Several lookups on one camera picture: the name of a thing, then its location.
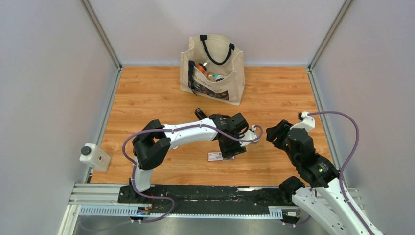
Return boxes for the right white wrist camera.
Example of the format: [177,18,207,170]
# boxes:
[290,111,316,132]

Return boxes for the packaged items in bag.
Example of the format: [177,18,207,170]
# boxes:
[206,72,227,82]

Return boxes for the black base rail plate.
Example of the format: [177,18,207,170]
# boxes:
[117,185,296,215]

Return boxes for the beige canvas tote bag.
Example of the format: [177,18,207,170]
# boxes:
[180,34,246,106]

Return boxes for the black stapler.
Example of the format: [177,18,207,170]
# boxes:
[194,108,209,120]

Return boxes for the staple box with staples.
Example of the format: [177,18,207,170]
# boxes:
[207,152,235,162]

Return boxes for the white box with knob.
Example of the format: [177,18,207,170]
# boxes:
[79,143,111,172]

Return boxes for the orange capped bottle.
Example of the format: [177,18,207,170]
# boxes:
[196,62,208,74]

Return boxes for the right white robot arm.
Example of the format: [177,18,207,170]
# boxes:
[266,117,382,235]

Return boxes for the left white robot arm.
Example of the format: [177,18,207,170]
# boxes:
[129,109,258,203]

